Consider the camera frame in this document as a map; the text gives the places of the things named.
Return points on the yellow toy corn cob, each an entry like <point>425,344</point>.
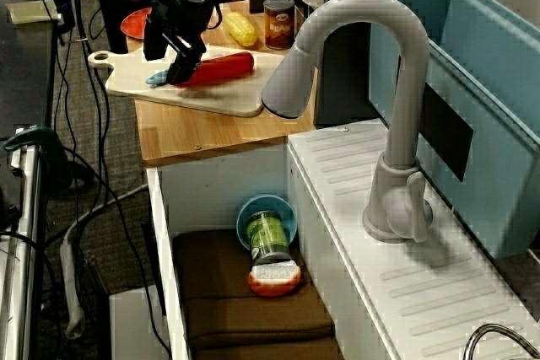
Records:
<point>240,29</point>

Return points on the brown folded cloth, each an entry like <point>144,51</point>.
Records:
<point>236,313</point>

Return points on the black upright post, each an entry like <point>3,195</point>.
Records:
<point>346,82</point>

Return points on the orange bean can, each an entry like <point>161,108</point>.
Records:
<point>279,27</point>

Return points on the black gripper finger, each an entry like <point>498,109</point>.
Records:
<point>156,37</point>
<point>183,67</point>

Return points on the white toy sink unit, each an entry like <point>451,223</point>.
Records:
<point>422,292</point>

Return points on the white cabinet box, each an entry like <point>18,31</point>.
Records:
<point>135,326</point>

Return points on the light wooden cutting board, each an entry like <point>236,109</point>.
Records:
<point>228,98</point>

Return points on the pale yellow paper note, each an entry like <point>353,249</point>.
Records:
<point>29,10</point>

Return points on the blue bowl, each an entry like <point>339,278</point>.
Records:
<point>270,202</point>

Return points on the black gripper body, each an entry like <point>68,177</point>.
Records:
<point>190,23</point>

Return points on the grey toy faucet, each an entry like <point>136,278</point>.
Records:
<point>396,132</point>

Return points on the green clamp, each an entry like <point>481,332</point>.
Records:
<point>46,145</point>

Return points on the red plate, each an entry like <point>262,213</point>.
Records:
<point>135,23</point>

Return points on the silver aluminium frame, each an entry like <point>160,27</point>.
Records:
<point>21,250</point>

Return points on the white power strip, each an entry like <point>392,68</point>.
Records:
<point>69,284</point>

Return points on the green labelled can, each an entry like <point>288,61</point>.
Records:
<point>266,233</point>

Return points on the dark desk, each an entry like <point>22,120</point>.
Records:
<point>21,82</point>

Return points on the red toy sausage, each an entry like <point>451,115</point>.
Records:
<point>223,68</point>

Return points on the teal plastic bin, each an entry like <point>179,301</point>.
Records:
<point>485,60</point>

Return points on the wooden countertop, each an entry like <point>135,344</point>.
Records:
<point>202,132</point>

